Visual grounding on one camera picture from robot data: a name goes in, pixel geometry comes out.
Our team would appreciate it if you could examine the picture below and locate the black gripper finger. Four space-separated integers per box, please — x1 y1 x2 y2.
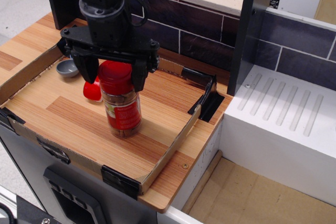
131 59 150 91
72 55 99 83

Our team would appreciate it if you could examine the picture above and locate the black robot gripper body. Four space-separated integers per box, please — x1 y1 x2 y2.
60 0 160 72

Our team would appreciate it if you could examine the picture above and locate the red-lidded basil spice bottle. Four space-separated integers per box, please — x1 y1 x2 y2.
98 60 142 137

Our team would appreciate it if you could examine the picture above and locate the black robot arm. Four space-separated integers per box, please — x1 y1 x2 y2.
60 0 160 92

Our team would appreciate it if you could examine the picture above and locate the cardboard fence with black tape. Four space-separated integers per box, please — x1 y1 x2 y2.
1 42 222 205

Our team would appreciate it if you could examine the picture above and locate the red and white toy piece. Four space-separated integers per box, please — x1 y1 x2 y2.
83 77 103 102

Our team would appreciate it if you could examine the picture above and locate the black oven control panel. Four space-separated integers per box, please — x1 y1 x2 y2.
44 168 106 223

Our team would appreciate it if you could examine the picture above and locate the white ridged drainboard sink unit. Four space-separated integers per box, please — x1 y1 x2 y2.
219 66 335 205

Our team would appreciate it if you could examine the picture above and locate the blue-handled grey measuring spoon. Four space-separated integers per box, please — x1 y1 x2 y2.
56 59 79 78

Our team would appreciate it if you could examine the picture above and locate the dark grey vertical post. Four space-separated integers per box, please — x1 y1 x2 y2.
227 0 270 96

